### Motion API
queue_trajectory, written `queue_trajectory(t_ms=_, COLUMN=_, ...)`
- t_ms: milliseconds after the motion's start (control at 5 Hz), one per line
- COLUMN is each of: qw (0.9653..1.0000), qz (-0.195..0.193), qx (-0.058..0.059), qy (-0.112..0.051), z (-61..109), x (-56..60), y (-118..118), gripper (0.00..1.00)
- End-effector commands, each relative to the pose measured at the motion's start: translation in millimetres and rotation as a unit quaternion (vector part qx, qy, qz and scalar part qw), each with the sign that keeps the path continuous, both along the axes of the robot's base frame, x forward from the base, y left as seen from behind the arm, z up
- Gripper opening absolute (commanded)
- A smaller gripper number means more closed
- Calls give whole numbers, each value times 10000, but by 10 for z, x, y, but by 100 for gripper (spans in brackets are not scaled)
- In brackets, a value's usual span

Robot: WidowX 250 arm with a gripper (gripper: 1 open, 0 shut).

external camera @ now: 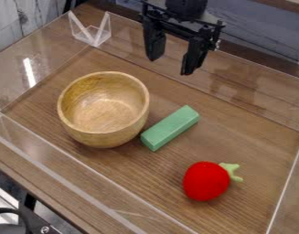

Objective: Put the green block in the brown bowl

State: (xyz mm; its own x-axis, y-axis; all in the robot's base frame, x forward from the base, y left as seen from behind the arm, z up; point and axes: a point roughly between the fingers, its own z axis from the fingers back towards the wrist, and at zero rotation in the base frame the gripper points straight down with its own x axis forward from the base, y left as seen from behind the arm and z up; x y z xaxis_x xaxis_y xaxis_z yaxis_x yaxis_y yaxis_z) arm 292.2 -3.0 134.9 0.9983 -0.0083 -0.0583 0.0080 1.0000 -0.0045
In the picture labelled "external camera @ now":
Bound brown wooden bowl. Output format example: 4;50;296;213
57;71;149;148

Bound black cable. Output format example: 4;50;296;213
0;207;20;218

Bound black table leg bracket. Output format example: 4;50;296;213
18;193;63;234

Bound clear acrylic corner bracket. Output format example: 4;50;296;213
67;11;111;48

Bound clear acrylic tray wall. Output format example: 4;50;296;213
0;110;197;234

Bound green rectangular block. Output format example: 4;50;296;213
140;105;200;152

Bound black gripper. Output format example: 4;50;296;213
140;0;226;75

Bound red plush strawberry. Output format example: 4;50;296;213
181;161;243;201

